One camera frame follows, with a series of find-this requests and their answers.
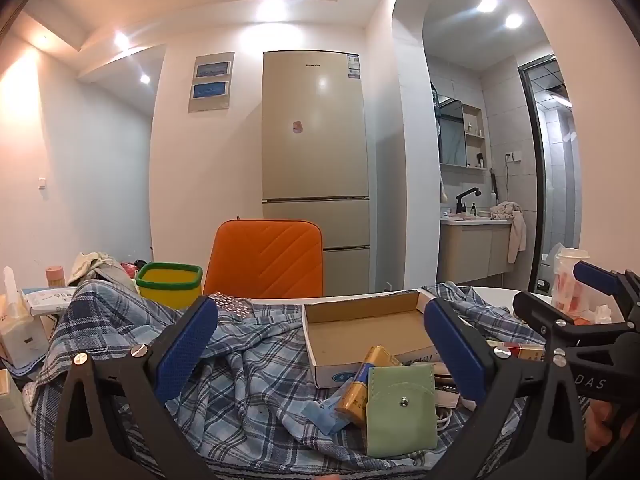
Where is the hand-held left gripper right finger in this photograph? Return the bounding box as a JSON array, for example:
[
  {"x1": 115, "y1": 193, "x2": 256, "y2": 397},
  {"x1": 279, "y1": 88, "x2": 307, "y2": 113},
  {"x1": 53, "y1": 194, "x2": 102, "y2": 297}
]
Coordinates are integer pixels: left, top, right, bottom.
[{"x1": 424, "y1": 297, "x2": 588, "y2": 480}]

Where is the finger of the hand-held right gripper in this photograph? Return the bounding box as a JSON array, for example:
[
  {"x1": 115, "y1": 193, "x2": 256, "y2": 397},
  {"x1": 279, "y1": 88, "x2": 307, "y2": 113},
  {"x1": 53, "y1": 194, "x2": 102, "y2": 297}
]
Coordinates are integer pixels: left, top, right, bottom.
[
  {"x1": 573, "y1": 261, "x2": 640, "y2": 326},
  {"x1": 512, "y1": 290, "x2": 631, "y2": 348}
]

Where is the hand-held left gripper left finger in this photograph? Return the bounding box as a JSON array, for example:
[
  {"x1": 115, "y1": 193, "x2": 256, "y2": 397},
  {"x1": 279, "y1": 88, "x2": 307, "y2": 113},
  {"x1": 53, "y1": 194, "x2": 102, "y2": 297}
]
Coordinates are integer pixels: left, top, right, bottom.
[{"x1": 52, "y1": 296, "x2": 221, "y2": 480}]

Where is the red and gold cigarette pack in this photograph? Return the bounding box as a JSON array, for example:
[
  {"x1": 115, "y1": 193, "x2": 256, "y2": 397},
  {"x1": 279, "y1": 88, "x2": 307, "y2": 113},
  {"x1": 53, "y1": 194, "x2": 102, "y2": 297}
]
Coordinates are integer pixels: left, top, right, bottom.
[{"x1": 485, "y1": 340, "x2": 546, "y2": 362}]

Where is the green leather pouch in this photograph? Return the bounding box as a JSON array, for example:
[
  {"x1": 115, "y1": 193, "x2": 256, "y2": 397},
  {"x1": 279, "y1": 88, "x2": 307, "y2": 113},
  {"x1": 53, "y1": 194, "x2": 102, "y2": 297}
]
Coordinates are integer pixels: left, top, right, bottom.
[{"x1": 366, "y1": 364, "x2": 439, "y2": 457}]

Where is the cardboard box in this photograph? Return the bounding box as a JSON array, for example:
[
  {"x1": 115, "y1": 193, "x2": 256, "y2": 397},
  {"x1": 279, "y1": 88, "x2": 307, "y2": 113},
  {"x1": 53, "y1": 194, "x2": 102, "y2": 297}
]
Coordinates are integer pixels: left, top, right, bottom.
[{"x1": 302, "y1": 288, "x2": 453, "y2": 389}]

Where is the gold and blue cigarette pack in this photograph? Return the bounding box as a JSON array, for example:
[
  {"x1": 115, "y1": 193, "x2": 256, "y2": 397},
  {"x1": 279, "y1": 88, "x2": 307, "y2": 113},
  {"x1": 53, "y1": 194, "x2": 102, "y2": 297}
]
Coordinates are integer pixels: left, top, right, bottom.
[{"x1": 334, "y1": 345, "x2": 403, "y2": 429}]

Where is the blue tissue packet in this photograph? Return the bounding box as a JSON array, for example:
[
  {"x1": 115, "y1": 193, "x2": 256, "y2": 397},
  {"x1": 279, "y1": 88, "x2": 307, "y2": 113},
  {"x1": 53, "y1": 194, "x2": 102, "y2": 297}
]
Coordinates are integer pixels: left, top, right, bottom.
[{"x1": 301, "y1": 382, "x2": 351, "y2": 436}]

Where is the person's right hand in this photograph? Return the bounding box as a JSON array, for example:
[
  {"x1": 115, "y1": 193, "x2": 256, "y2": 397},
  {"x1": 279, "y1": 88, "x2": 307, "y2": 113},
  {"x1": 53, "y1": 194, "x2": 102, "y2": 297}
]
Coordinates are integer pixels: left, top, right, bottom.
[{"x1": 584, "y1": 400, "x2": 628, "y2": 453}]

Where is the clear plastic cup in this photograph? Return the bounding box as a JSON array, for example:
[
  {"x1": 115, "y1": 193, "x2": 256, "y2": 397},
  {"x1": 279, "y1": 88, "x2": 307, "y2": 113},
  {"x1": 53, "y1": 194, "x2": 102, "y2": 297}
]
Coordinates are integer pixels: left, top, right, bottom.
[{"x1": 552, "y1": 248, "x2": 593, "y2": 311}]

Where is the rhinestone patterned cloth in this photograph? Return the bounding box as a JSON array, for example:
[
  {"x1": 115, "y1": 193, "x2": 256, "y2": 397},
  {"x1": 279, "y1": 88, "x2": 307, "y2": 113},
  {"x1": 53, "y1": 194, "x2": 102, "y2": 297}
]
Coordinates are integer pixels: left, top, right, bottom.
[{"x1": 207, "y1": 292, "x2": 253, "y2": 317}]

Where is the yellow bin with green rim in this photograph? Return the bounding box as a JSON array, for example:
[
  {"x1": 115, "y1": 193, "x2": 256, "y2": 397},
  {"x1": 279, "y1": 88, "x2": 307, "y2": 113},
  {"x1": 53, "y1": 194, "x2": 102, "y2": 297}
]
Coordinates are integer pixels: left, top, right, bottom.
[{"x1": 135, "y1": 262, "x2": 204, "y2": 310}]

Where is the blue plaid shirt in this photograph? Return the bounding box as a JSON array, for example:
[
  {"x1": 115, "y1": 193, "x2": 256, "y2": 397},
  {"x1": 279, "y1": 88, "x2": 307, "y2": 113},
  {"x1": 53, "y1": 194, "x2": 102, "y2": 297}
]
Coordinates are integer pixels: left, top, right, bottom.
[{"x1": 30, "y1": 280, "x2": 551, "y2": 480}]

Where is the pinkish beige towel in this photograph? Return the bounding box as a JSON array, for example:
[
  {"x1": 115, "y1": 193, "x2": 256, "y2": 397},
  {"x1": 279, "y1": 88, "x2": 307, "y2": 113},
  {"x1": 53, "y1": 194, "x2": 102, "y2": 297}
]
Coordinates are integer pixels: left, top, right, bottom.
[{"x1": 489, "y1": 201, "x2": 527, "y2": 264}]

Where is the beige vanity cabinet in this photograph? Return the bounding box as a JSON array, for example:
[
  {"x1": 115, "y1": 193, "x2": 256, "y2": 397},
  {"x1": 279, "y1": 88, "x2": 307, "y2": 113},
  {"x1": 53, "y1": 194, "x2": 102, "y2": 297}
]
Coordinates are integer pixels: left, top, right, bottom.
[{"x1": 440, "y1": 217, "x2": 513, "y2": 286}]

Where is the dark grey garment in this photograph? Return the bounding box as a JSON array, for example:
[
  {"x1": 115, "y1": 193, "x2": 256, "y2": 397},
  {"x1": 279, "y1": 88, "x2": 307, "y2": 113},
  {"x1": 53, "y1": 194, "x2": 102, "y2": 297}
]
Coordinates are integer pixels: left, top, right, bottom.
[{"x1": 92, "y1": 260, "x2": 140, "y2": 293}]

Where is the orange padded chair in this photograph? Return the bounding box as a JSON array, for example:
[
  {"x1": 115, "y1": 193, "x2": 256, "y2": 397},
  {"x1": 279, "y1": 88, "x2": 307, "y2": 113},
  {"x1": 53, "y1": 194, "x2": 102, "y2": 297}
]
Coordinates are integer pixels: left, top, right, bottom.
[{"x1": 202, "y1": 219, "x2": 325, "y2": 298}]

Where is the black framed glass door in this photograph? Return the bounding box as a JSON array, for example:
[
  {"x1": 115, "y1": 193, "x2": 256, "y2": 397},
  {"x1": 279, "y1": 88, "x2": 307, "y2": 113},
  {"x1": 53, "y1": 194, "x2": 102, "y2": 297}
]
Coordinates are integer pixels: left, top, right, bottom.
[{"x1": 517, "y1": 54, "x2": 561, "y2": 293}]

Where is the beige cloth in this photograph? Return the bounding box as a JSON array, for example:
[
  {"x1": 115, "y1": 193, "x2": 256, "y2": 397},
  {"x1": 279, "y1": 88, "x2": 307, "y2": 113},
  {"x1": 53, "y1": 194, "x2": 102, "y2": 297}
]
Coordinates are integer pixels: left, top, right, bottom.
[{"x1": 68, "y1": 251, "x2": 123, "y2": 286}]

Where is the black faucet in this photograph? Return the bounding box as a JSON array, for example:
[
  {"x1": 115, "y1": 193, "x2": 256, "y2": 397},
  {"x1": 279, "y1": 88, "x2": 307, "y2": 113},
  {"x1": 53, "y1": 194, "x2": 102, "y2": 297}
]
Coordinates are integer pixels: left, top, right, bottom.
[{"x1": 455, "y1": 187, "x2": 482, "y2": 214}]

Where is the white wet wipes pack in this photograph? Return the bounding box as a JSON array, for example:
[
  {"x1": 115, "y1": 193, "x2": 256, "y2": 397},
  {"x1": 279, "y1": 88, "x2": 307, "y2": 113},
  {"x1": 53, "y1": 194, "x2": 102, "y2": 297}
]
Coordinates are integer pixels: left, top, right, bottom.
[{"x1": 22, "y1": 287, "x2": 78, "y2": 317}]

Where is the white tissue box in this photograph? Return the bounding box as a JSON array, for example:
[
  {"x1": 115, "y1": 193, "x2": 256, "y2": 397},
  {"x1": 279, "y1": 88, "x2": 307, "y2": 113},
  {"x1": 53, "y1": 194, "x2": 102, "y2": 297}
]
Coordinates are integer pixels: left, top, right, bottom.
[{"x1": 0, "y1": 266, "x2": 51, "y2": 371}]

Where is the white carton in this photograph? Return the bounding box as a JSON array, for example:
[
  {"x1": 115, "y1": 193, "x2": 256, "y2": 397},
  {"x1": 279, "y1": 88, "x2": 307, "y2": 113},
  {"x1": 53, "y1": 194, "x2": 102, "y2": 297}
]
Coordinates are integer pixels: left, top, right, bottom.
[{"x1": 0, "y1": 370, "x2": 31, "y2": 443}]

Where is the mirror cabinet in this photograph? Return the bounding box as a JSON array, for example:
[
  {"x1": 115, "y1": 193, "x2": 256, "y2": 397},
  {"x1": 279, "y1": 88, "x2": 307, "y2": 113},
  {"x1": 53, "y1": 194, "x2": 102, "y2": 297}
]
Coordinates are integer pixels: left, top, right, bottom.
[{"x1": 434, "y1": 97, "x2": 468, "y2": 167}]

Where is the beige refrigerator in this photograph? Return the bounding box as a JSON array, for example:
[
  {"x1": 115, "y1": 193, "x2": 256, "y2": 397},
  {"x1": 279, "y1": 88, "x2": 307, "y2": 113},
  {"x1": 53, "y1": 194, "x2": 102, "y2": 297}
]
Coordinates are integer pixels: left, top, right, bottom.
[{"x1": 261, "y1": 50, "x2": 372, "y2": 297}]

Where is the white coiled cable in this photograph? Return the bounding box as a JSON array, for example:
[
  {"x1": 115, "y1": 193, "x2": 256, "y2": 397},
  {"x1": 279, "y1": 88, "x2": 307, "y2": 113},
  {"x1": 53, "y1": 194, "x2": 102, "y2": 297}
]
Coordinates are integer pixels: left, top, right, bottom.
[{"x1": 434, "y1": 405, "x2": 476, "y2": 431}]

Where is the wall niche shelf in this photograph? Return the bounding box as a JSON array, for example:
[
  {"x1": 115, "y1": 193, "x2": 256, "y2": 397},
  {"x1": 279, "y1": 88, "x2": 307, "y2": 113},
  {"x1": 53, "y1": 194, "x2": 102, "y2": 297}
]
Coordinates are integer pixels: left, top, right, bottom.
[{"x1": 462, "y1": 102, "x2": 487, "y2": 170}]

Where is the grey wall picture frame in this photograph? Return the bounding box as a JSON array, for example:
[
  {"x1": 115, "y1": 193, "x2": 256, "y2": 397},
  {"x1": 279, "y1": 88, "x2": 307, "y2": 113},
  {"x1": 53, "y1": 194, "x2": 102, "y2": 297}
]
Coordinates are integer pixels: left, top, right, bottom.
[{"x1": 188, "y1": 51, "x2": 235, "y2": 113}]

